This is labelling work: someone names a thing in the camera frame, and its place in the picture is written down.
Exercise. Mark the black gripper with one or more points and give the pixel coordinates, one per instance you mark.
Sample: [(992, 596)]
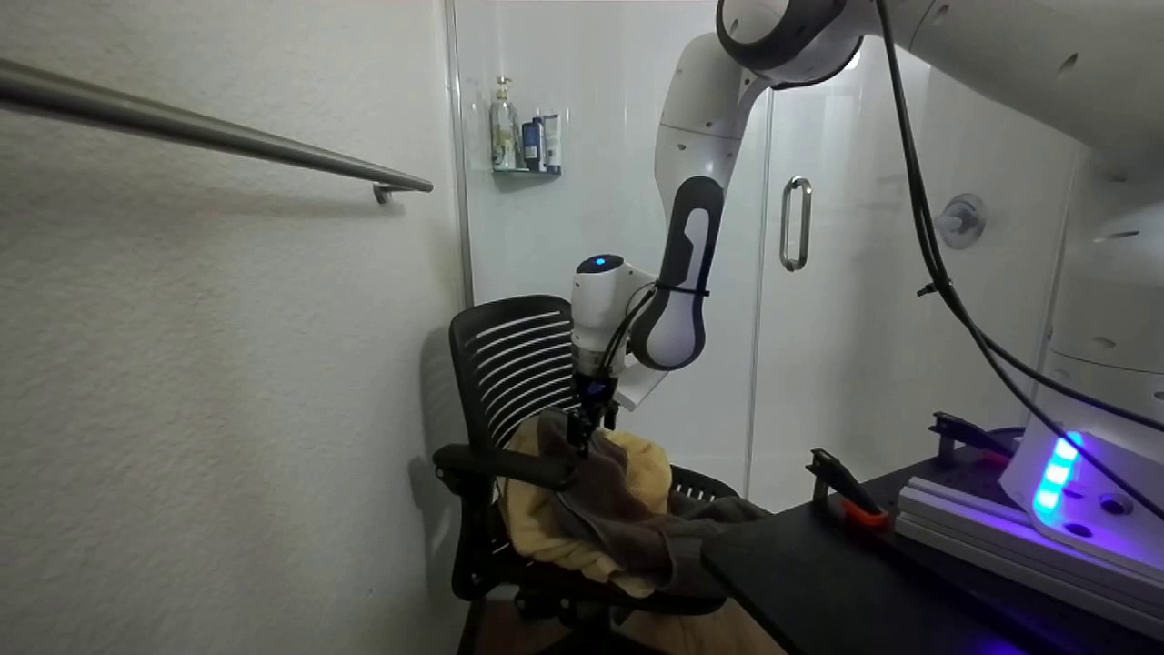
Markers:
[(595, 404)]

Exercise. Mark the grey-brown terry cloth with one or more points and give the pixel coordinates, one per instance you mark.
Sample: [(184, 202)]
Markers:
[(618, 522)]

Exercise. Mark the black mesh office chair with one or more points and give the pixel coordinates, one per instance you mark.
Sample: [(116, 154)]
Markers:
[(513, 361)]

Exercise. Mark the yellow towel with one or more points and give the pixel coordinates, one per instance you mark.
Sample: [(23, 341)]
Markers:
[(592, 609)]

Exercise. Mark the glass shower shelf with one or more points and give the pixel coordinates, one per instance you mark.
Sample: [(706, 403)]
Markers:
[(520, 179)]

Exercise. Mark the glass shower door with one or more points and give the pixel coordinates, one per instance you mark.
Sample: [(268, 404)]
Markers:
[(789, 361)]

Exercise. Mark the black orange clamp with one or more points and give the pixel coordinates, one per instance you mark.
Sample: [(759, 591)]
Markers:
[(842, 498)]

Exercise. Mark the blue soap container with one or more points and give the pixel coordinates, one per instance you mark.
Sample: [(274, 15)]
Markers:
[(544, 145)]

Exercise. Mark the white shampoo bottle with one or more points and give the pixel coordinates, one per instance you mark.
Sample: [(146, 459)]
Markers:
[(503, 125)]

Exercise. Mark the round shower valve knob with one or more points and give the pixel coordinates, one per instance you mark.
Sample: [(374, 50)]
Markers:
[(960, 221)]

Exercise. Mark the metal towel bar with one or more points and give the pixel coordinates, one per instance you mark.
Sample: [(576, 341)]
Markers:
[(116, 112)]

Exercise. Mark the black clamp behind rail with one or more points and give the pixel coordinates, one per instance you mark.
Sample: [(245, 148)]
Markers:
[(993, 445)]

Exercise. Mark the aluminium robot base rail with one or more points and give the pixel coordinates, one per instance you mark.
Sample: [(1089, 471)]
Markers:
[(1085, 553)]

